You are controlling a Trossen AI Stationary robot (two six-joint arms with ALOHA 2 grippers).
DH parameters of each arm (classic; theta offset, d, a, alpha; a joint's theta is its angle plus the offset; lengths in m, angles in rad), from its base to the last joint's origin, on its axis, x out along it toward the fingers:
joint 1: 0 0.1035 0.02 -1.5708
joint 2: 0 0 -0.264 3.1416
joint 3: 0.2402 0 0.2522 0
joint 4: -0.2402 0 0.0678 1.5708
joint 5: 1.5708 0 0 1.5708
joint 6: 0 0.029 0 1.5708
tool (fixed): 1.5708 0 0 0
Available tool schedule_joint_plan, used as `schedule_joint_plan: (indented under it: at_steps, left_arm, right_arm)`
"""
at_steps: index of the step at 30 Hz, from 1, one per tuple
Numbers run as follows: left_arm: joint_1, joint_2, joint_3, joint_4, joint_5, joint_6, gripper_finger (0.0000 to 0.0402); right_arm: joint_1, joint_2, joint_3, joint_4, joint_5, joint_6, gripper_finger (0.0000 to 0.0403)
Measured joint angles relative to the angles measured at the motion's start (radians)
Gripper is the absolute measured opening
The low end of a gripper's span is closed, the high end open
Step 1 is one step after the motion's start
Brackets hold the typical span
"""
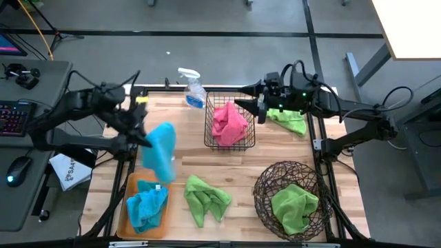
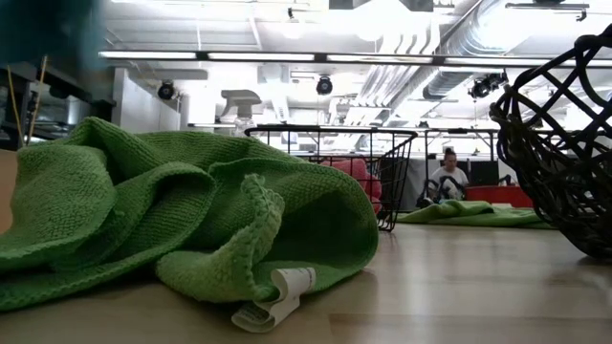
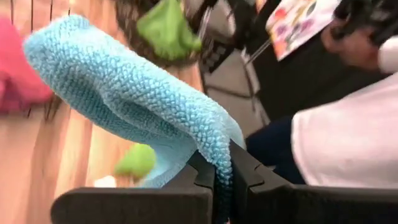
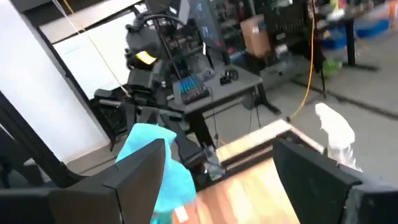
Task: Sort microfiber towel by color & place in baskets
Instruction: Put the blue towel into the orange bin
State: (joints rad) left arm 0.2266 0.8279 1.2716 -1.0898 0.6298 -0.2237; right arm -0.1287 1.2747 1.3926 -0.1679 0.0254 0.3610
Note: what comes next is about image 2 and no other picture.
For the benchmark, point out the blue microfiber towel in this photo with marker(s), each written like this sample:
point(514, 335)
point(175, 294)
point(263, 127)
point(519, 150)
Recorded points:
point(48, 28)

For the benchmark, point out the large green microfiber towel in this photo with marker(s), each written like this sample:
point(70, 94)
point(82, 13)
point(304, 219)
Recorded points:
point(158, 205)

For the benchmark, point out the black round ceiling spotlight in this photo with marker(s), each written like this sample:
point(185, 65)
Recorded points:
point(166, 90)
point(324, 85)

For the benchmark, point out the clear spray bottle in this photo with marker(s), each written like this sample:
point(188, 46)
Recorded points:
point(241, 107)

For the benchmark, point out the person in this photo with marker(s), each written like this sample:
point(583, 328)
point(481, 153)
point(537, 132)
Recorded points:
point(449, 174)

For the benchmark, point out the white cabinet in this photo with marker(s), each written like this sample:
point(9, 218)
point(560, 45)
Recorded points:
point(143, 107)

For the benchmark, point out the black monitor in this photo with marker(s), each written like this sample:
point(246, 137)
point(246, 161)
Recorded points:
point(485, 172)

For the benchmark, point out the red bin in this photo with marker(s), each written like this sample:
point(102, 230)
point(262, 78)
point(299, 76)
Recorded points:
point(499, 196)

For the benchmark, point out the black ceiling spotlight cluster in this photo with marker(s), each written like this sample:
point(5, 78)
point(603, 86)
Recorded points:
point(487, 85)

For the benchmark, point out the dark woven basket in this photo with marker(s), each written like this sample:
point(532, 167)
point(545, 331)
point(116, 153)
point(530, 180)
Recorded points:
point(559, 181)

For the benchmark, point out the dark storage shelf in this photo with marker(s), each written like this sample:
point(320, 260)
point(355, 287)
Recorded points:
point(52, 100)

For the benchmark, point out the thin yellow stick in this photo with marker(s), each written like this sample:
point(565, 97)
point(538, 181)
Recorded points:
point(37, 98)
point(14, 102)

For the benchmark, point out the long overhead light rail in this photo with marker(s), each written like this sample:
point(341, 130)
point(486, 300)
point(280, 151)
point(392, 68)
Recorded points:
point(334, 57)

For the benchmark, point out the black metal table frame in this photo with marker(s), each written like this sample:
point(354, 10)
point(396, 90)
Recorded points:
point(459, 131)

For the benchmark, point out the silver ventilation duct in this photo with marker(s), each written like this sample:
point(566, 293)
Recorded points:
point(459, 71)

